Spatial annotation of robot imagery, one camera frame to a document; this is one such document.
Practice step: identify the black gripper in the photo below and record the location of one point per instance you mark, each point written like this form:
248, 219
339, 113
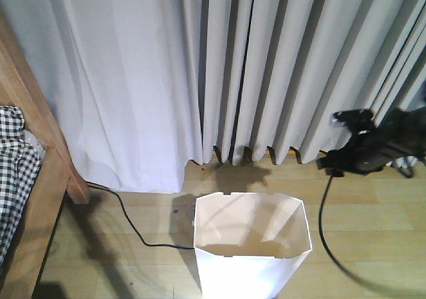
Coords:
363, 154

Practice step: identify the white trash bin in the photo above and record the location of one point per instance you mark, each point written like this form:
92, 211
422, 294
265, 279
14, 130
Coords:
249, 244

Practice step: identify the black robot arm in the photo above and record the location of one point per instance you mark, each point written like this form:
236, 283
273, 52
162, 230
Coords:
405, 132

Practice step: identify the grey curtain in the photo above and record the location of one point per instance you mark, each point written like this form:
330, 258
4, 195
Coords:
142, 87

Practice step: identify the checkered black white bedding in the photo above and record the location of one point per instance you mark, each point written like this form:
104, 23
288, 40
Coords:
20, 164

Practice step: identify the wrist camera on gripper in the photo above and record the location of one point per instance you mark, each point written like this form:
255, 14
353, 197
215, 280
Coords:
355, 120

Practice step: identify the wooden bed frame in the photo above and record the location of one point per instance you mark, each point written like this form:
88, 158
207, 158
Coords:
57, 175

